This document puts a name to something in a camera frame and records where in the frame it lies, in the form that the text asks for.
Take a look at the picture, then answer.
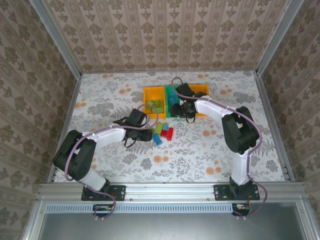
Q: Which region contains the orange plastic bin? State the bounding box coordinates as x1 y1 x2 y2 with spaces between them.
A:
142 86 167 118
181 83 210 118

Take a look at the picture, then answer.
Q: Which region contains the green plastic bin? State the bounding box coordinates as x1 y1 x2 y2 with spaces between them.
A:
164 84 183 118

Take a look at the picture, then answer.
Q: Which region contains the floral tablecloth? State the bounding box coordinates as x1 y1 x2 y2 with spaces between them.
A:
53 71 292 183

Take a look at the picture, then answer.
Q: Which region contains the grey metal panel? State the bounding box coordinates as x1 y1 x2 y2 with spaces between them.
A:
23 199 320 240

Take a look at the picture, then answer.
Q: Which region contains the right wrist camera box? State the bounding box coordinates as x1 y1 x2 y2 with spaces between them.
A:
175 83 193 97

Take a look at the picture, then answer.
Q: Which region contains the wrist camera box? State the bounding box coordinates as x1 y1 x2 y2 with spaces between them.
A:
175 83 193 97
113 109 149 127

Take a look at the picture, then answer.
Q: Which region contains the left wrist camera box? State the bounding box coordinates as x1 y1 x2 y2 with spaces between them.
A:
113 109 149 127

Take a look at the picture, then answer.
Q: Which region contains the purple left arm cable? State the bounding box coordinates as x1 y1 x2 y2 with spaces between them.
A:
64 104 159 221

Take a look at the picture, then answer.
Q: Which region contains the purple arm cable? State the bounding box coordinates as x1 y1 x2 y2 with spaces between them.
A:
64 104 159 221
170 76 268 221

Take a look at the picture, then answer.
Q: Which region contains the aluminium table edge rail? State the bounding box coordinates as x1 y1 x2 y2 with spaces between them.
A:
36 181 307 202

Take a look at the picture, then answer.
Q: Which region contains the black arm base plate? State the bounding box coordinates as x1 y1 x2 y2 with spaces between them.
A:
81 184 126 202
213 184 261 202

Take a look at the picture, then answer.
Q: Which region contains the slotted grey cable duct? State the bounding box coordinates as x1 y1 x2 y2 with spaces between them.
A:
46 202 251 215

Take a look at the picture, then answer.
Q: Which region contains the aluminium table side rail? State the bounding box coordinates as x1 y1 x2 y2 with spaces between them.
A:
46 73 83 183
253 71 297 182

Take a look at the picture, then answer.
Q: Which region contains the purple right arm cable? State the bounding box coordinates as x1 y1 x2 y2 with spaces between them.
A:
170 76 268 221

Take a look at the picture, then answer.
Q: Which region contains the aluminium frame post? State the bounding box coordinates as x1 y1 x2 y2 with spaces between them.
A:
28 0 83 77
254 0 306 76

